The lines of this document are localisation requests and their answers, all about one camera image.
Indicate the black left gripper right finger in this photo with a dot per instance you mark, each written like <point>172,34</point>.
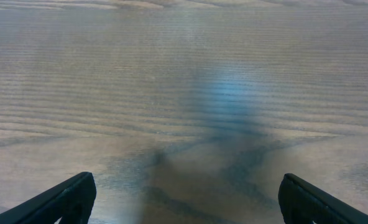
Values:
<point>302,203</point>

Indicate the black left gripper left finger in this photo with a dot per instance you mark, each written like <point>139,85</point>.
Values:
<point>69,202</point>

